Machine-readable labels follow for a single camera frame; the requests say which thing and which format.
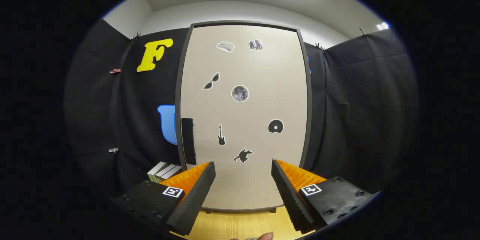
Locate green book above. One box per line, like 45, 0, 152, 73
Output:
147, 161, 168, 183

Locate black backdrop cloth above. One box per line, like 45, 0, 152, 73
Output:
64, 18, 420, 210

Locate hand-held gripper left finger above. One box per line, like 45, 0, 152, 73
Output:
112, 161, 216, 237

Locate grey cabinet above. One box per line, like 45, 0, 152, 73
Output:
174, 20, 312, 214

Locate black door handle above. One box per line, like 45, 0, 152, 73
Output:
181, 118, 197, 165

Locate beige cabinet door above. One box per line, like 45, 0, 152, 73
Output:
180, 25, 309, 210

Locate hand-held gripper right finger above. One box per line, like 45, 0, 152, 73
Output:
271, 159, 375, 233

